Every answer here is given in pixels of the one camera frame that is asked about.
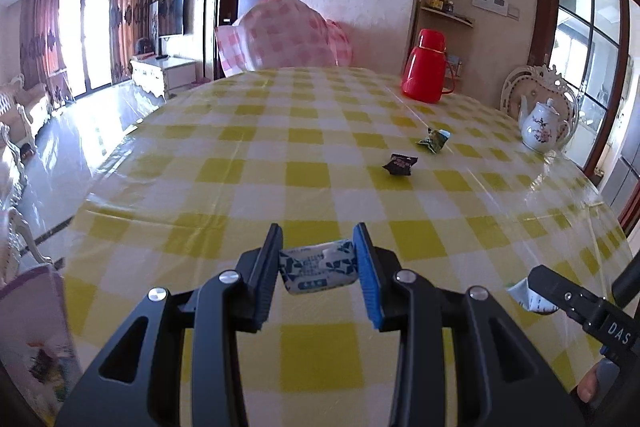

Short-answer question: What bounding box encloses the pink checkered covered chair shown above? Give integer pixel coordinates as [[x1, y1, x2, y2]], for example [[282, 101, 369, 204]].
[[215, 0, 352, 77]]

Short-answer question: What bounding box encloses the pink storage bag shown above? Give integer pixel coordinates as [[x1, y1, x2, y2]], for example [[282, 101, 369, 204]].
[[1, 265, 81, 426]]

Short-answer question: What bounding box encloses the white wall switch panel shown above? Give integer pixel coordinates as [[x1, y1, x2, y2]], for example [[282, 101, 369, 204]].
[[472, 0, 520, 20]]

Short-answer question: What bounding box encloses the black snack packet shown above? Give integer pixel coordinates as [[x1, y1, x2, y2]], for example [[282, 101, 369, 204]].
[[383, 153, 419, 176]]

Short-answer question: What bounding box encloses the silver snack packet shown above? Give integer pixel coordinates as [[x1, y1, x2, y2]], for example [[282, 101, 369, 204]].
[[506, 277, 559, 315]]

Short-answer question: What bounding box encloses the white tv cabinet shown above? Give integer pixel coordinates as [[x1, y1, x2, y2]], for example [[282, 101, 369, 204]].
[[130, 56, 198, 101]]

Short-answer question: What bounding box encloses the wall television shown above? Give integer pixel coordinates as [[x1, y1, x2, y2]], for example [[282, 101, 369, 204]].
[[151, 0, 184, 39]]

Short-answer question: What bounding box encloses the white floral teapot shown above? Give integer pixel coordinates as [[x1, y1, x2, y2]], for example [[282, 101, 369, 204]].
[[518, 95, 570, 154]]

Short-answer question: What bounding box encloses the blue white candy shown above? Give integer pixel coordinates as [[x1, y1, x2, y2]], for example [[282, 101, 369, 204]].
[[279, 239, 358, 295]]

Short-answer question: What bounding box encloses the red thermos jug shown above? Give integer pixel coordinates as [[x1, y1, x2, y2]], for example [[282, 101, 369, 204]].
[[401, 28, 456, 104]]

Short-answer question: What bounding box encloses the wooden corner shelf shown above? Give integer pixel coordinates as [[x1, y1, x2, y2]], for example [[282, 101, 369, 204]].
[[418, 0, 474, 28]]

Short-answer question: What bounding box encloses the right hand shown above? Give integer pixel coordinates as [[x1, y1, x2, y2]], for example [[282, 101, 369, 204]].
[[575, 360, 603, 404]]

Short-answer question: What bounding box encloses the white ornate chair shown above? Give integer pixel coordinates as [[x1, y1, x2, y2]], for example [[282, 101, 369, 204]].
[[499, 65, 578, 150]]

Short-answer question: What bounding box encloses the green snack packet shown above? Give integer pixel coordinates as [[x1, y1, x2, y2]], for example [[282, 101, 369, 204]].
[[416, 127, 451, 154]]

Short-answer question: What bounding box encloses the yellow checkered tablecloth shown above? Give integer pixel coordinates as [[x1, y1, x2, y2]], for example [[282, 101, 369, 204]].
[[64, 67, 639, 426]]

